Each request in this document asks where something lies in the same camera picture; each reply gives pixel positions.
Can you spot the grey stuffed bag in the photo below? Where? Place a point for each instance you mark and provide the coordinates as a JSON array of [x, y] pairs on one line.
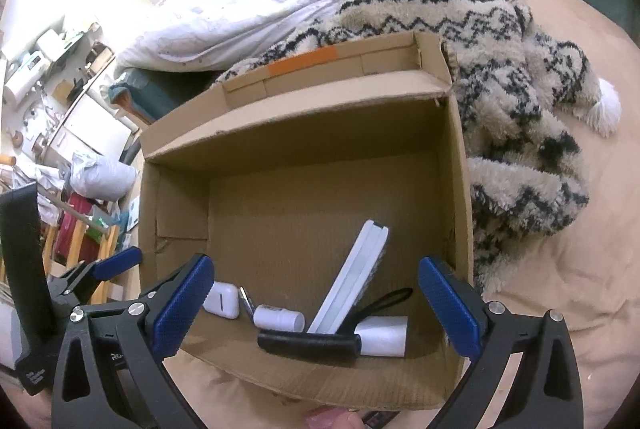
[[102, 176]]

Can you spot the white cylinder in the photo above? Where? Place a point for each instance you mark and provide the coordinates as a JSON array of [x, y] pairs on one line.
[[382, 334]]

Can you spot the red fabric bag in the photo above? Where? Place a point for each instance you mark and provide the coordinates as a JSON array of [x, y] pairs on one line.
[[70, 224]]

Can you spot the yellow wooden rack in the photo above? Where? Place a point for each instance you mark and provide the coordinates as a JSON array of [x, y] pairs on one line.
[[80, 234]]

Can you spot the cardboard box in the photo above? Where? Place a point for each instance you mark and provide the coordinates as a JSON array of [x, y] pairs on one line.
[[300, 169]]

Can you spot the long white box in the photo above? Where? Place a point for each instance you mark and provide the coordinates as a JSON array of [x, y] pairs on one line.
[[350, 274]]

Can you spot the small white bottle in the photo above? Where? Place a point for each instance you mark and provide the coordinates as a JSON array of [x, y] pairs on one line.
[[277, 318]]

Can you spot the cream black zigzag blanket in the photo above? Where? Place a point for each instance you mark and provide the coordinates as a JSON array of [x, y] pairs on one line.
[[500, 109]]

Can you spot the white earbuds case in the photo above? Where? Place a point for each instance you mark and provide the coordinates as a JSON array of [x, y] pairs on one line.
[[222, 301]]

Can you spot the white kitchen base cabinets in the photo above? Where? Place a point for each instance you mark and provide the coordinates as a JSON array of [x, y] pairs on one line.
[[95, 124]]

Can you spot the small silver metal tool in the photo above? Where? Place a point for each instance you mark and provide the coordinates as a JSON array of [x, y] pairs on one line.
[[246, 301]]

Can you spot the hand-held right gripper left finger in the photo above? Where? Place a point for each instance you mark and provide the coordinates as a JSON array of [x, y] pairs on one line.
[[180, 304]]

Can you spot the white water heater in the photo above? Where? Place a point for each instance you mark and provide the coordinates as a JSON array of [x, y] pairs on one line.
[[20, 89]]

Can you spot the person's right hand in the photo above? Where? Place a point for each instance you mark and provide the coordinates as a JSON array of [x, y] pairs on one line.
[[332, 420]]

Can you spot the teal footboard cushion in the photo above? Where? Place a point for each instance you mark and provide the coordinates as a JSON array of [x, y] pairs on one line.
[[160, 94]]

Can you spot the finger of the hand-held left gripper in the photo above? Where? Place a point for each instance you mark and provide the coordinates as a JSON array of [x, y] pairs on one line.
[[119, 261], [75, 289]]

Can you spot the bed with beige sheet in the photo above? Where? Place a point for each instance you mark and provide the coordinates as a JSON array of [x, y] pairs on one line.
[[575, 284]]

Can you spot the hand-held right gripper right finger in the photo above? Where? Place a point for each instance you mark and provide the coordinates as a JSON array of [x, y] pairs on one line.
[[450, 309]]

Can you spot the bathroom scale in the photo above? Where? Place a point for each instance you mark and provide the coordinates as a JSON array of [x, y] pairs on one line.
[[132, 214]]

